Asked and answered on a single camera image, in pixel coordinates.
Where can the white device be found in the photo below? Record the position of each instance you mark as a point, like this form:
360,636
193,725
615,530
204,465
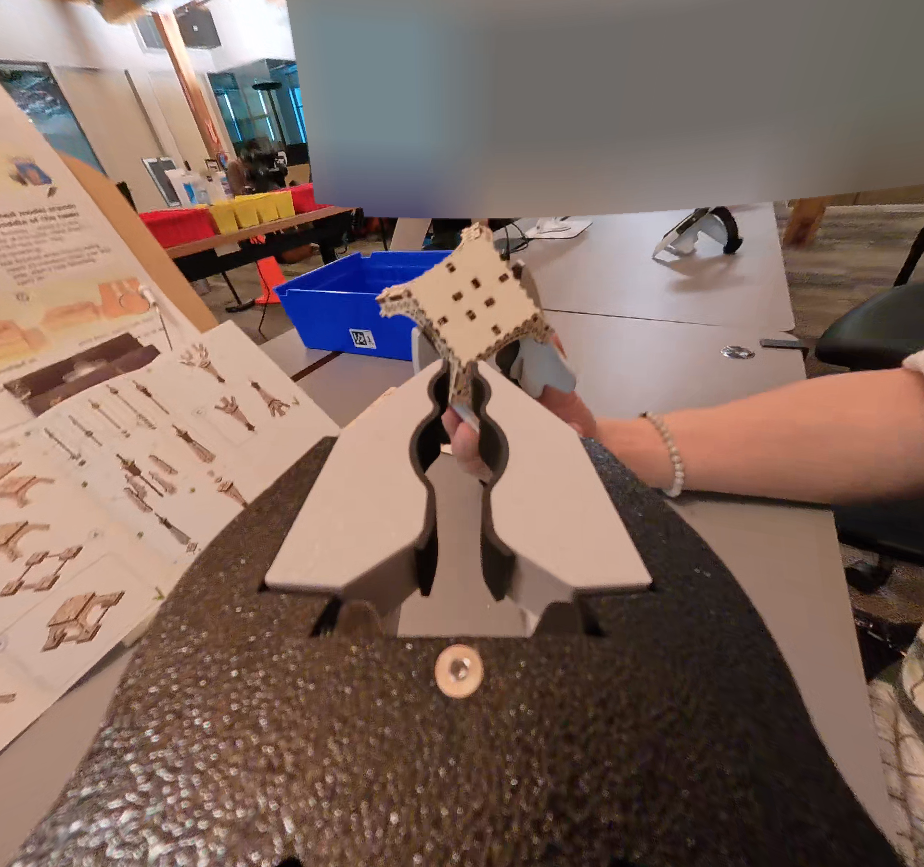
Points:
552,225

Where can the grey and black device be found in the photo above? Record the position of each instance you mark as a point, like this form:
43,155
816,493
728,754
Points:
696,232

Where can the person's right forearm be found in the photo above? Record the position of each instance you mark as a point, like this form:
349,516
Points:
794,434

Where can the black flat strip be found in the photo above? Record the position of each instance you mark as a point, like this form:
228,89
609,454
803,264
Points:
779,341

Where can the black office chair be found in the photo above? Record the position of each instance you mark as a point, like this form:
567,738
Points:
870,326

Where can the metal desk grommet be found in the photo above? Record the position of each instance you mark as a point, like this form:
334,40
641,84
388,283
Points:
737,352

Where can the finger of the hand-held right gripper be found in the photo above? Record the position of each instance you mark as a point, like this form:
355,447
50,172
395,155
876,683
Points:
550,375
421,349

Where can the person's right hand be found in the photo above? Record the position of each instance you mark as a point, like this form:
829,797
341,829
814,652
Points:
613,441

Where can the blue plastic bin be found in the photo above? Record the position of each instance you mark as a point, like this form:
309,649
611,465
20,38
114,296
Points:
339,308

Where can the long wooden table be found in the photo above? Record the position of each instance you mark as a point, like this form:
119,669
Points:
289,225

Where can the red plastic bin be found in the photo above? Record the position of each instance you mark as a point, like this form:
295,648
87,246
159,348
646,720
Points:
177,226
303,197

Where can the black wall speaker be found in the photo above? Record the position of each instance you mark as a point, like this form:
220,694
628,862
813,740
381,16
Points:
196,26

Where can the wooden table leg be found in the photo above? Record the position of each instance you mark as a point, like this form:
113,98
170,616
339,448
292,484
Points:
803,221

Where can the yellow plastic bin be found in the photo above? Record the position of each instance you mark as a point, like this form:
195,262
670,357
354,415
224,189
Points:
280,204
224,217
249,212

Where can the wooden tower base model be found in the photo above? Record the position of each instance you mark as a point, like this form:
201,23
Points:
469,297

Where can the grey desk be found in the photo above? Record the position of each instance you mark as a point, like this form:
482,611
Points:
628,268
650,369

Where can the assembly instruction booklet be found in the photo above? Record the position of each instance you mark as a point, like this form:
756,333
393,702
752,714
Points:
108,448

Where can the brown cardboard board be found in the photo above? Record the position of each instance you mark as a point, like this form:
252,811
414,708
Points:
151,253

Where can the person's plaid trousers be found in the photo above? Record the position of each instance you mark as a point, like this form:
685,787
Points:
902,751

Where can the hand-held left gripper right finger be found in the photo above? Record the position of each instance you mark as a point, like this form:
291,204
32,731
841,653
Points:
570,520

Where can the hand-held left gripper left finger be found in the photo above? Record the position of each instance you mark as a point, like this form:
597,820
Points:
346,520

